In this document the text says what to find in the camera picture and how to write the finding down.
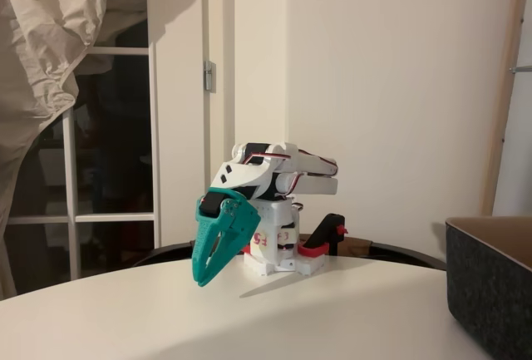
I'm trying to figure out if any dark grey felt bin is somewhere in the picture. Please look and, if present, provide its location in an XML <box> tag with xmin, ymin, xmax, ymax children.
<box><xmin>444</xmin><ymin>215</ymin><xmax>532</xmax><ymax>360</ymax></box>

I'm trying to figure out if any pale tape label F3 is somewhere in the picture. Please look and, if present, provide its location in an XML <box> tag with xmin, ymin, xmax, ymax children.
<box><xmin>276</xmin><ymin>229</ymin><xmax>297</xmax><ymax>249</ymax></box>

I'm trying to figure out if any white framed glass door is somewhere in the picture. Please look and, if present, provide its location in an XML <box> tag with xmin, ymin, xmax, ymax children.
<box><xmin>7</xmin><ymin>0</ymin><xmax>162</xmax><ymax>282</ymax></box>

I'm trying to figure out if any silver door hinge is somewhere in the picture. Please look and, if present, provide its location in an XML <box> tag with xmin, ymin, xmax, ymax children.
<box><xmin>203</xmin><ymin>60</ymin><xmax>217</xmax><ymax>94</ymax></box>

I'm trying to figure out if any beige crumpled curtain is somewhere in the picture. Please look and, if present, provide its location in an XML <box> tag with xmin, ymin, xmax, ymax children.
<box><xmin>0</xmin><ymin>0</ymin><xmax>149</xmax><ymax>299</ymax></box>

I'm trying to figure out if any wooden frame with translucent panel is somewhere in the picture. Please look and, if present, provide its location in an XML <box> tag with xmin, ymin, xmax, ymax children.
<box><xmin>478</xmin><ymin>0</ymin><xmax>532</xmax><ymax>217</ymax></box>

